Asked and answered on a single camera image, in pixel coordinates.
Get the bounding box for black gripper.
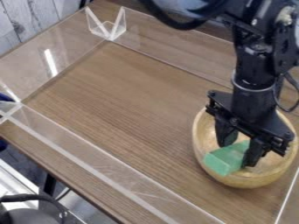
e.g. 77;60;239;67
206;84;295;167

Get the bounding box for green rectangular block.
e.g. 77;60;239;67
203;140;250;177

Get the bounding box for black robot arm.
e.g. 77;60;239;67
139;0;299;167

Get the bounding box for light wooden bowl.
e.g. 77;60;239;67
191;108;299;189

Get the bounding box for blue object at edge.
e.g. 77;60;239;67
0;93;15;102

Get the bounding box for clear acrylic tray enclosure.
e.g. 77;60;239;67
0;3;299;224

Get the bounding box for black cable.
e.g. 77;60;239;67
0;193;69;224

